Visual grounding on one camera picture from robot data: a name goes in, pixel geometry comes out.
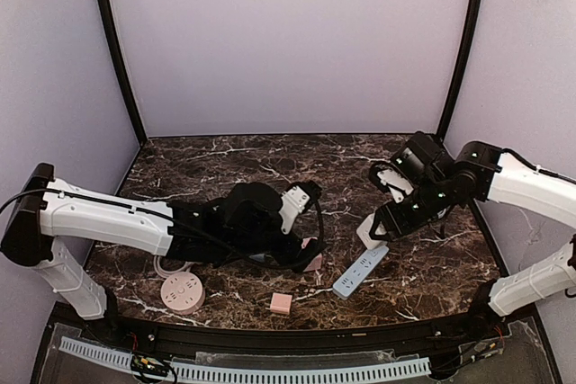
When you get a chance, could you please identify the black frame post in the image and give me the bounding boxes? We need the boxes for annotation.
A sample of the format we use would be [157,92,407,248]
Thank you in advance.
[436,0,482,143]
[88,0,149,147]

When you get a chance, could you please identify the left grey cable duct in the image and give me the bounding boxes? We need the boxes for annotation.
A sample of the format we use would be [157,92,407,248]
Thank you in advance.
[58,336,132,373]

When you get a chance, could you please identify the right grey cable duct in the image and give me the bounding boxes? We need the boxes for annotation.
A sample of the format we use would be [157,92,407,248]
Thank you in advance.
[173,358,431,384]

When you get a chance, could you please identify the blue power strip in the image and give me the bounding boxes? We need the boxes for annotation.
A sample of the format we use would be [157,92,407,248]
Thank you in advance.
[332,245,389,299]

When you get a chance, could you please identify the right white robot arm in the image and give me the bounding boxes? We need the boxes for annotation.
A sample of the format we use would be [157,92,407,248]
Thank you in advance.
[356,131,575,320]

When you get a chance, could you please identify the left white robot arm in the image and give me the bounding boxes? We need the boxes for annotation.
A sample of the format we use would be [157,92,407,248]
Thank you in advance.
[1,163,325,326]

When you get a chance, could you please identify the right black frame post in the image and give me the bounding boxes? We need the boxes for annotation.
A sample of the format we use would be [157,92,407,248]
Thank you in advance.
[436,0,482,143]

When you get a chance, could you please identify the small circuit board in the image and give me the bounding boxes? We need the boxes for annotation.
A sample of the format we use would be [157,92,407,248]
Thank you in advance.
[130,354,170,375]

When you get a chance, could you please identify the pink flat charger plug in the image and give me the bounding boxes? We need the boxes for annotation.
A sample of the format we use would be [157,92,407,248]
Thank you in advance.
[269,292,293,315]

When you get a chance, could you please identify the pink cube socket adapter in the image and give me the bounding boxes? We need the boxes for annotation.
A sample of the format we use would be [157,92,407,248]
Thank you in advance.
[299,237,324,273]

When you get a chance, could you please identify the white cube socket adapter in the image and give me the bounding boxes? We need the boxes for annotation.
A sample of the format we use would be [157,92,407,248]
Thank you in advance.
[355,216,391,250]

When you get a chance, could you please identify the black front rail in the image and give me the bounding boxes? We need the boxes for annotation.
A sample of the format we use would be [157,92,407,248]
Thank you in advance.
[53,298,536,358]

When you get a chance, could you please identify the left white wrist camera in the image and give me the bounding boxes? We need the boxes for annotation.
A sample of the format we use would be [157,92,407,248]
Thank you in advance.
[279,182,314,235]

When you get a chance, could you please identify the blue charger plug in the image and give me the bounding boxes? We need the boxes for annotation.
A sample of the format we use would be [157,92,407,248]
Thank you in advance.
[250,254,269,263]

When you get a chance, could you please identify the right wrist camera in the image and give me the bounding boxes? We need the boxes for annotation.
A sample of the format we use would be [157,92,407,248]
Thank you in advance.
[368,161,413,203]

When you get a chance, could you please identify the grey cable duct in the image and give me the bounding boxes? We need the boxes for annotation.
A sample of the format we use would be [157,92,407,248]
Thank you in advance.
[173,358,431,384]
[58,336,132,373]

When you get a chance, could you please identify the pink round power socket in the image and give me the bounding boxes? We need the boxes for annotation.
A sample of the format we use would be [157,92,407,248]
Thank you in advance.
[160,272,205,315]

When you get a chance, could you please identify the left black frame post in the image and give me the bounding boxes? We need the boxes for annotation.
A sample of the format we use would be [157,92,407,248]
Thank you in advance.
[88,0,149,147]

